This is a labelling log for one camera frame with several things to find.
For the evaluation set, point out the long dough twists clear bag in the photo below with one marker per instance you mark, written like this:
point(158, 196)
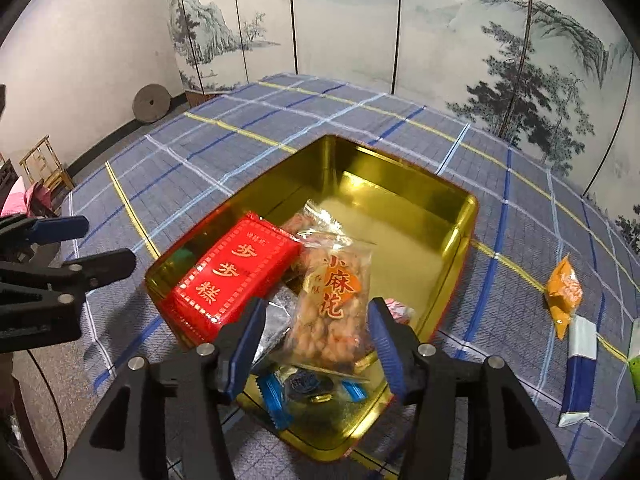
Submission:
point(312, 224)

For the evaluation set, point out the painted folding screen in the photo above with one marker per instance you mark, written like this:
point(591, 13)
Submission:
point(558, 79)

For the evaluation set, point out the green tissue pack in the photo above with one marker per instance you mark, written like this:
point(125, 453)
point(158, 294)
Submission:
point(634, 357)

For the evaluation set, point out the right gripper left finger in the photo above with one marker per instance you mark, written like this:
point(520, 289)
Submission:
point(125, 436)

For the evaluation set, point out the blue candy wrapper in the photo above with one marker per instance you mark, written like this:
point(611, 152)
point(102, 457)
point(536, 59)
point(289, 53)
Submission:
point(283, 388)

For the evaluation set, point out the plaid blue tablecloth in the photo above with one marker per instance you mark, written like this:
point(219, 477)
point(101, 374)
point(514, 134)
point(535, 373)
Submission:
point(151, 192)

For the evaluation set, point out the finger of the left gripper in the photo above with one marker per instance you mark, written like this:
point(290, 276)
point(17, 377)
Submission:
point(28, 283)
point(19, 231)

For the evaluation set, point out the red rice cake packet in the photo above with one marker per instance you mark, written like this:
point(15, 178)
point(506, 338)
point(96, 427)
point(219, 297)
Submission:
point(248, 261)

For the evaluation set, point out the round stone disc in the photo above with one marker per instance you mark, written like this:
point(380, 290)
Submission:
point(151, 103)

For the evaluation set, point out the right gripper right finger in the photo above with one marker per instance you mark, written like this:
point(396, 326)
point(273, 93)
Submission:
point(506, 436)

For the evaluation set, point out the orange snack packet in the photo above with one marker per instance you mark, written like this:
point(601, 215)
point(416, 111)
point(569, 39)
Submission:
point(563, 295)

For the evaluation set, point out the grey sesame cake packet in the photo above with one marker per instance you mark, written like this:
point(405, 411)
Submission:
point(280, 309)

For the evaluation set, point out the small wooden stand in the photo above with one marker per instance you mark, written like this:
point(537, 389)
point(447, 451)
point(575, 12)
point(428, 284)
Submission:
point(42, 165)

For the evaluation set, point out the blue white wrapped bar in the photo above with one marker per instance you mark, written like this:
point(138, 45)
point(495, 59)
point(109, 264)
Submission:
point(580, 372)

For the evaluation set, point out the clear pink pastry packet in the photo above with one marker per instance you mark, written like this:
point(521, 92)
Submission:
point(401, 313)

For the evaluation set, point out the small fried dough twist bag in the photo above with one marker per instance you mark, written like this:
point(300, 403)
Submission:
point(328, 328)

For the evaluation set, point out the gold red toffee tin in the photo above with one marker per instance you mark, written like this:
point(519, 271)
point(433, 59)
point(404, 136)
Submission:
point(420, 225)

